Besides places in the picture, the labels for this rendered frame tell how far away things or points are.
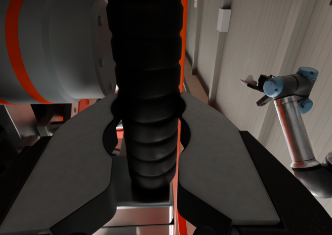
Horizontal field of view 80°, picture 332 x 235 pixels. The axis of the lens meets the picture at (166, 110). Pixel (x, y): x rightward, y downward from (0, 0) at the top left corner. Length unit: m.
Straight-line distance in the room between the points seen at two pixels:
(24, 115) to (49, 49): 0.17
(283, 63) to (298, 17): 0.99
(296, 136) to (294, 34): 4.62
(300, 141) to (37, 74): 0.84
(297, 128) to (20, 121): 0.84
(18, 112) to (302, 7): 5.24
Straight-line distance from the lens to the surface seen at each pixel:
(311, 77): 0.99
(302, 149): 0.90
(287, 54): 5.51
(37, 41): 0.25
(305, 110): 1.04
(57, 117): 0.57
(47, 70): 0.25
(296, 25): 5.38
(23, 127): 0.39
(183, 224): 3.00
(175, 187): 1.11
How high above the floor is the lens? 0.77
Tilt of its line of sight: 32 degrees up
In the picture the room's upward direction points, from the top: 180 degrees counter-clockwise
